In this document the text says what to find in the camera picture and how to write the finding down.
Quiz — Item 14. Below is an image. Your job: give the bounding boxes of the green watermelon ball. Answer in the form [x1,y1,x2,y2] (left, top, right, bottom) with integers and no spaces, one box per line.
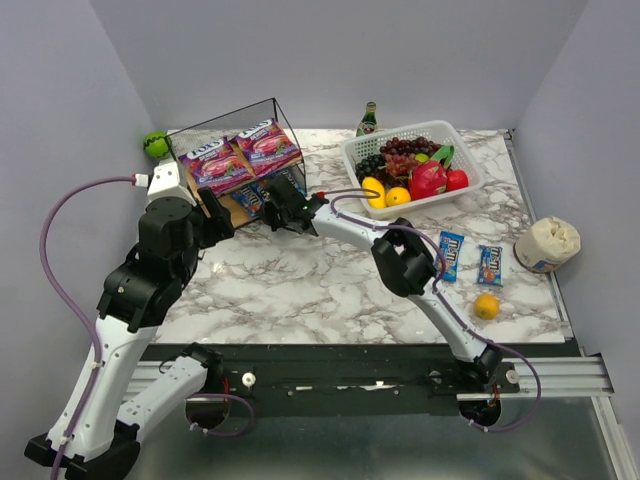
[143,131,170,160]

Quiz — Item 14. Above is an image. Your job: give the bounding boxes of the red grape bunch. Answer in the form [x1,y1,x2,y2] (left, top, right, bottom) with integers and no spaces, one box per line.
[379,136,442,177]

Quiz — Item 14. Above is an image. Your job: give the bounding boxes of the wire and wood shelf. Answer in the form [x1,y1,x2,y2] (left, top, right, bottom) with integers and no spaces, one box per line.
[166,97,308,229]

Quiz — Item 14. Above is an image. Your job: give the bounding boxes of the orange fruit on table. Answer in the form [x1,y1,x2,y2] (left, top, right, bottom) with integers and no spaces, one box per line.
[473,293,500,320]

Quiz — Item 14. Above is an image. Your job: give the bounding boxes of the purple Fox's candy bag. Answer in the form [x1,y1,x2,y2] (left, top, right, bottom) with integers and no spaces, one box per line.
[178,137,253,195]
[233,118,301,177]

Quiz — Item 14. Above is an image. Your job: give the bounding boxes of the green glass bottle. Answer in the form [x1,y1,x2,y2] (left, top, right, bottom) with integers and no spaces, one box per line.
[356,101,378,137]

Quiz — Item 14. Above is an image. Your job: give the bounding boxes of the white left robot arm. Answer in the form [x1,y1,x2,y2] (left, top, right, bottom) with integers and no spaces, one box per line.
[24,188,234,479]

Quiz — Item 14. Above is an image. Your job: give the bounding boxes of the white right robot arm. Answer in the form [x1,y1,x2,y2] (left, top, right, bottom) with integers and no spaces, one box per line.
[263,177,503,385]

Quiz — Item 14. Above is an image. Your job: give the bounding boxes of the red apple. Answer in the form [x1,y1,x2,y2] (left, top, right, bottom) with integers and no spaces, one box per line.
[446,169,469,192]

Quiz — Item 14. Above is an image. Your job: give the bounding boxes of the pink dragon fruit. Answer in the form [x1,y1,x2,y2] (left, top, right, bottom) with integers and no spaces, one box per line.
[408,145,455,201]

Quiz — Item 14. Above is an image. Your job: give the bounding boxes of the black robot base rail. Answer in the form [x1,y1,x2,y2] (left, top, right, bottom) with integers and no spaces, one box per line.
[186,344,520,426]

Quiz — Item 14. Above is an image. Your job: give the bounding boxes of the yellow mango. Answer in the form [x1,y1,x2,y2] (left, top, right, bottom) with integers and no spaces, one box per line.
[361,176,387,209]

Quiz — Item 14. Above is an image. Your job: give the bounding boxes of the white plastic fruit basket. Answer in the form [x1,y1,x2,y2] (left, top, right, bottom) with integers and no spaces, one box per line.
[341,120,485,220]

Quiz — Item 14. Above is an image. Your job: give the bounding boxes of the dark grape bunch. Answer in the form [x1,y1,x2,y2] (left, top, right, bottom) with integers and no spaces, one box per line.
[354,154,386,183]

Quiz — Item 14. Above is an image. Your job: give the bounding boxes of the orange fruit in basket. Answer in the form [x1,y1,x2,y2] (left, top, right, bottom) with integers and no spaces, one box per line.
[385,187,411,207]

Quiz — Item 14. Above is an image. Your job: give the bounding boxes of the blue M&M's candy bag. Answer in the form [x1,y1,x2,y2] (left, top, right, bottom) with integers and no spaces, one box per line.
[231,185,263,218]
[249,181,270,206]
[280,167,306,196]
[438,231,465,282]
[477,245,503,287]

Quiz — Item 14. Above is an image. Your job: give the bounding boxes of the beige cloth sack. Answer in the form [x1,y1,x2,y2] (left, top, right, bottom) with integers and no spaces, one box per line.
[513,216,581,274]

